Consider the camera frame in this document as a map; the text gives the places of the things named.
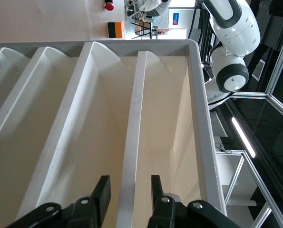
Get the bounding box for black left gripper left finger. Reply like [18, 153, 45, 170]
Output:
[5, 175, 111, 228]

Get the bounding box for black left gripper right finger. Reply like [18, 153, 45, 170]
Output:
[147, 175, 239, 228]

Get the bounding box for white drawer cabinet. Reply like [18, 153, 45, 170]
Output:
[0, 39, 228, 228]

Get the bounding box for white shelf unit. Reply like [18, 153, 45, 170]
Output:
[215, 149, 258, 214]

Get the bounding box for wooden table black legs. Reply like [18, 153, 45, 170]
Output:
[131, 17, 169, 40]

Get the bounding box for person in white coat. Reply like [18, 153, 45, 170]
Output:
[134, 0, 172, 18]

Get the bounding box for aluminium frame enclosure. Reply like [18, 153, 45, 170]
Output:
[223, 14, 283, 228]

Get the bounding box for orange button enclosure box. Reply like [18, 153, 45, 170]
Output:
[107, 20, 126, 39]

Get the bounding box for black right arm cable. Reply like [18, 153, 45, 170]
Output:
[188, 0, 215, 79]

